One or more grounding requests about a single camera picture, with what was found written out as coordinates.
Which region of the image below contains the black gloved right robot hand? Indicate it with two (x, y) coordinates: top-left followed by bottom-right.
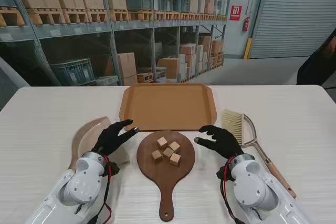
(193, 125), (244, 159)

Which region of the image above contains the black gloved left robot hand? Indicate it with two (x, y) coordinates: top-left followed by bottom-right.
(91, 119), (139, 162)

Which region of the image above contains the beige plastic dustpan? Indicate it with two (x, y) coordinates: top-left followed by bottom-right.
(67, 115), (132, 169)

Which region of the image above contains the small light wood block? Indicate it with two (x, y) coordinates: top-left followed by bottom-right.
(151, 150), (163, 163)
(169, 153), (182, 167)
(156, 136), (168, 149)
(162, 147), (175, 159)
(168, 141), (181, 154)

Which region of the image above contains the dark round wooden cutting board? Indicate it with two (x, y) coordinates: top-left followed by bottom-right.
(136, 130), (196, 222)

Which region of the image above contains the orange-brown plastic tray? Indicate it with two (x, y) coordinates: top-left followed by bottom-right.
(118, 83), (218, 132)

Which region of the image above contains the warehouse photo backdrop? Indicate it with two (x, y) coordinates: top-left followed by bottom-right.
(0, 0), (336, 87)

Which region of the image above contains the person in dark clothes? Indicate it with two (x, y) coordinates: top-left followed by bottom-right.
(297, 28), (336, 90)

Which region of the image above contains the red black left arm cable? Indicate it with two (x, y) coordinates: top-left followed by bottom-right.
(75, 154), (120, 224)

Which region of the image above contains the red black arm cable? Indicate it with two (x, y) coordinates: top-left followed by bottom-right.
(216, 165), (245, 224)
(75, 154), (120, 224)

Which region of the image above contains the red black right arm cable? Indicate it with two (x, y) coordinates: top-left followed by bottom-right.
(216, 165), (245, 224)

